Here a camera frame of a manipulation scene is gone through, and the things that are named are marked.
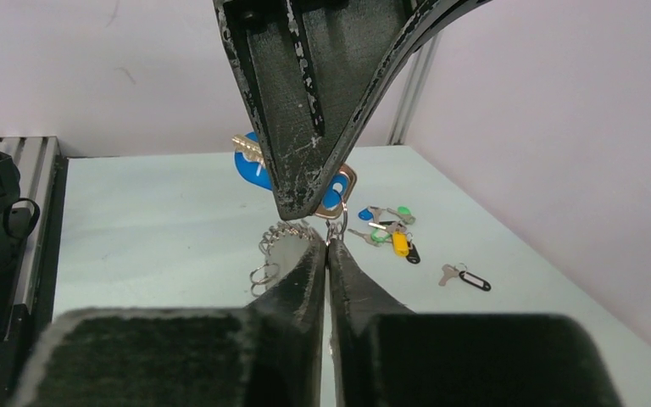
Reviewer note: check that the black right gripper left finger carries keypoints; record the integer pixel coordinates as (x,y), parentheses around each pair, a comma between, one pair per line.
(267,353)

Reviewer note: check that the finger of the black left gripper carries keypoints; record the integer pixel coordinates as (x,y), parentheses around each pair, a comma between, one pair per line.
(428,19)
(302,68)

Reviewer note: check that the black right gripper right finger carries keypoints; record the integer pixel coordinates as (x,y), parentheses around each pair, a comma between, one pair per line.
(385,354)

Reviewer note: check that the large steel ring disc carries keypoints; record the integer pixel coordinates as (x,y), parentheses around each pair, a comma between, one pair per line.
(283,245)

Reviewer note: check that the black oval key tag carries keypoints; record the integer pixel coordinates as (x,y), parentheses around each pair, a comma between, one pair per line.
(413,256)

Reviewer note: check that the silver key with black tag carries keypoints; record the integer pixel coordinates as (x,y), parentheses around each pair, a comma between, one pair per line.
(449,272)

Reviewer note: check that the yellow key tag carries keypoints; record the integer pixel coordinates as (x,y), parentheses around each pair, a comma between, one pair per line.
(400,244)

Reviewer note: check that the silver key bottom pile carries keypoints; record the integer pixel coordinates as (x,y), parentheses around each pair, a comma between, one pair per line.
(366,237)

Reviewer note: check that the green long key tag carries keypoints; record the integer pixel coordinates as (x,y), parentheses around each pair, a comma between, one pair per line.
(380,236)

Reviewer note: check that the small blue key tag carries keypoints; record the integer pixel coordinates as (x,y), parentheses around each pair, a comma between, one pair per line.
(366,214)

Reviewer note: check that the left aluminium frame post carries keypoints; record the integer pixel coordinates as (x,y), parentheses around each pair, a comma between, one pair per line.
(418,74)

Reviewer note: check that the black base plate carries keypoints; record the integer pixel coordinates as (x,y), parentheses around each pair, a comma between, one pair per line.
(30,240)

